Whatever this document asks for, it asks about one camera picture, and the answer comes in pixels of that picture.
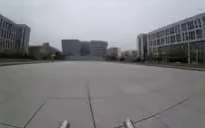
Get grey paved plaza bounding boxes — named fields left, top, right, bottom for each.
left=0, top=59, right=205, bottom=128

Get wide grey stairs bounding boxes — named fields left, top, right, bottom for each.
left=65, top=55, right=106, bottom=61

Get small pale buildings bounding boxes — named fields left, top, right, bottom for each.
left=104, top=46, right=140, bottom=63

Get grey twin-block building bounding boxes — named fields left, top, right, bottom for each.
left=60, top=38, right=109, bottom=57

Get low dark building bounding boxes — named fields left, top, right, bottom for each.
left=28, top=42, right=66, bottom=61

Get robot's own part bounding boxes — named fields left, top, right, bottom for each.
left=58, top=120, right=70, bottom=128
left=124, top=118, right=136, bottom=128

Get raised kerb strip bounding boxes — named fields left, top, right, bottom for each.
left=136, top=62, right=205, bottom=73
left=0, top=59, right=53, bottom=68

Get long pale office building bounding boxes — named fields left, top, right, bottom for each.
left=136, top=9, right=205, bottom=65

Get large grey glazed building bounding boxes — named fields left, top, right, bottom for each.
left=0, top=0, right=31, bottom=60

